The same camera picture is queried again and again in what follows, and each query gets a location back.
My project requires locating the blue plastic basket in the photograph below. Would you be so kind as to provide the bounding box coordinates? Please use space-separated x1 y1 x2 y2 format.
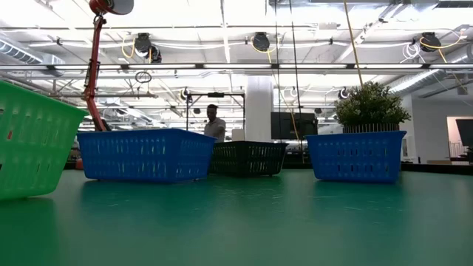
76 128 217 183
304 130 407 184

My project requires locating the long light bar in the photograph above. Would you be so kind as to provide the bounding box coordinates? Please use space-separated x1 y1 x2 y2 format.
0 63 473 71

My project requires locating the black plastic basket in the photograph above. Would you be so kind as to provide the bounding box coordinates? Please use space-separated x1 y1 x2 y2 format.
208 140 289 177

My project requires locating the green potted plant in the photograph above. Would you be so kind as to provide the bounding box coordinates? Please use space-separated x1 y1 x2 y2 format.
333 81 412 126

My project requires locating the green plastic basket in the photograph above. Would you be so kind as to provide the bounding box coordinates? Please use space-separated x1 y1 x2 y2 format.
0 80 89 201

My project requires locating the striped plant pot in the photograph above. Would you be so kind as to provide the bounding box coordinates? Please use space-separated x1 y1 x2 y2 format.
342 123 401 134

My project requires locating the black hanging cable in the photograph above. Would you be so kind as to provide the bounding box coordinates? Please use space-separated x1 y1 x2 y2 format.
289 0 305 163
273 0 282 113

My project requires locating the black cable loop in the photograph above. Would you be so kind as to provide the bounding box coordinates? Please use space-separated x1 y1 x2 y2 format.
135 70 153 84

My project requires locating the black background frame rig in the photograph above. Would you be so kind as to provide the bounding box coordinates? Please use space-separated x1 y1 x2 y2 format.
186 92 246 142

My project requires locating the red floor lamp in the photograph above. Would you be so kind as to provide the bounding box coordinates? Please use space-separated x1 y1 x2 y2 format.
75 0 135 171

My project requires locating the silver ventilation duct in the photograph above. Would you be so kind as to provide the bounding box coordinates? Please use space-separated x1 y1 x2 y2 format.
0 38 66 68

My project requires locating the person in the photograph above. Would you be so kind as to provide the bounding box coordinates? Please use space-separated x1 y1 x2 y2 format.
203 103 227 143

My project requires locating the yellow hanging cable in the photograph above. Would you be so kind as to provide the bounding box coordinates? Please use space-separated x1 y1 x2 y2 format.
342 0 365 88

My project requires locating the dark screen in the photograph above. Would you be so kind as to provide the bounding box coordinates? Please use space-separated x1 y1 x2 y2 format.
455 118 473 148

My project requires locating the white round column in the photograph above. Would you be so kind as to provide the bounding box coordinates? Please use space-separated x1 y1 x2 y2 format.
245 76 274 143

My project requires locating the black monitor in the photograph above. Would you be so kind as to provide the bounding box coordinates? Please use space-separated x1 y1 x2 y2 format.
270 112 319 140

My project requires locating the black ceiling cable reel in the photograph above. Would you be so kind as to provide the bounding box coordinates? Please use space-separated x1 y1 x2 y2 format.
420 31 442 52
252 31 271 52
133 32 163 64

